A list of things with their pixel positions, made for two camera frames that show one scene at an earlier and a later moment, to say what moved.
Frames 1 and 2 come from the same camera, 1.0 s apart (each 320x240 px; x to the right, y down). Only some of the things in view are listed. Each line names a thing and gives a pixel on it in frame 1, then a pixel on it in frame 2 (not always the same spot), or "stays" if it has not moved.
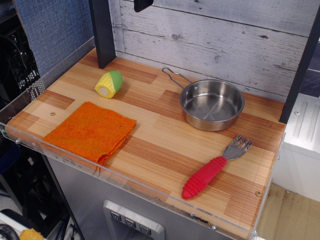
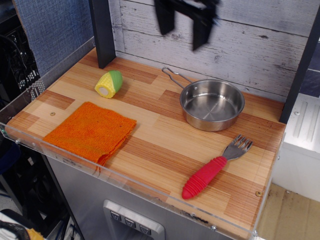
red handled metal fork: x=237 y=148 stays
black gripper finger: x=140 y=5 -> x=203 y=17
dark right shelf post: x=300 y=69 stays
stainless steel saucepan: x=209 y=105 stays
